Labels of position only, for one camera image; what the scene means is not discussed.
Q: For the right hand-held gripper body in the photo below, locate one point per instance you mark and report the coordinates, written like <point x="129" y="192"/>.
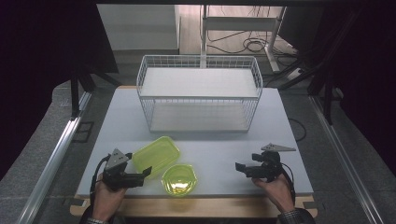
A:
<point x="269" y="168"/>

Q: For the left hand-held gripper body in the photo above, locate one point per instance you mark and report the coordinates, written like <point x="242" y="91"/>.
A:
<point x="116" y="179"/>

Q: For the green rectangular plastic container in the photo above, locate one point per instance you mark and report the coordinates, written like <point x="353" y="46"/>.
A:
<point x="157" y="154"/>

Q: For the green round plastic bowl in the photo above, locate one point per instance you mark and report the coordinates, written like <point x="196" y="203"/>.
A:
<point x="179" y="180"/>

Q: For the person's left hand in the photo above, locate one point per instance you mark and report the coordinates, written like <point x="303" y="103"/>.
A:
<point x="104" y="202"/>

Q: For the person's right hand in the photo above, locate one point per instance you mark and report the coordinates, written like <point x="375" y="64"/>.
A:
<point x="278" y="193"/>

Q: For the black metal stand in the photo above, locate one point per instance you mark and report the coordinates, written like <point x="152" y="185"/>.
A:
<point x="74" y="96"/>
<point x="327" y="93"/>

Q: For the white power strip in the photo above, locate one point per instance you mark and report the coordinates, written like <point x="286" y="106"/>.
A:
<point x="294" y="73"/>

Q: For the white cabinet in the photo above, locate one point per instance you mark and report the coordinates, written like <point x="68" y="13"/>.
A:
<point x="140" y="28"/>

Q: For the aluminium rail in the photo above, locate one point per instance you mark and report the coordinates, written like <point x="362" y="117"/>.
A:
<point x="53" y="161"/>
<point x="345" y="161"/>

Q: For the white metal desk frame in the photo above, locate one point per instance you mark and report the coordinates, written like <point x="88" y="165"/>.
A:
<point x="239" y="23"/>

